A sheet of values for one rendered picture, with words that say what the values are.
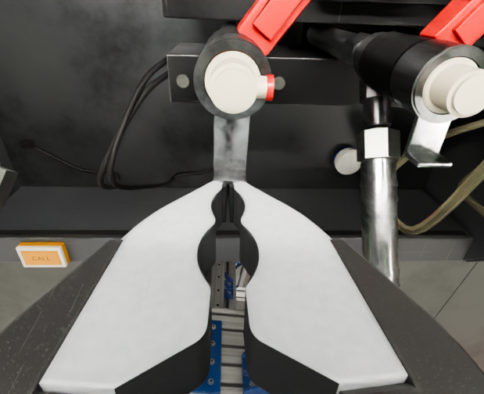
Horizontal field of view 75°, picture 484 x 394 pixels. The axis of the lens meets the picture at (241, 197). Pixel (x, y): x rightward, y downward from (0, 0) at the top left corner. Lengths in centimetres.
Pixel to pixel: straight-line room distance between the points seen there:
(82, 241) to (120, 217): 5
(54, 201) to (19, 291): 170
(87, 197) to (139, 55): 21
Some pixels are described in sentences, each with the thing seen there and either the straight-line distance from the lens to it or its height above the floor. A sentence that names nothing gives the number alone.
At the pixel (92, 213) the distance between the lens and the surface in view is 46.
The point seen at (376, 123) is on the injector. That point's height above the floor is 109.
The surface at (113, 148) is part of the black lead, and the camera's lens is 27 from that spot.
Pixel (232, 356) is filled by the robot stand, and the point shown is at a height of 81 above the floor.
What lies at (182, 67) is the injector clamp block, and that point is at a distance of 27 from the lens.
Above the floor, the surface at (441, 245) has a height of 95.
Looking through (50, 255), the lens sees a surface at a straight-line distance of 44.
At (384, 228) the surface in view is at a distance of 18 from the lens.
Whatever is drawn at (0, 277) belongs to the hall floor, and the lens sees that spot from 216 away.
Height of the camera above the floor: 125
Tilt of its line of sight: 58 degrees down
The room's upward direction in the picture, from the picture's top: 176 degrees clockwise
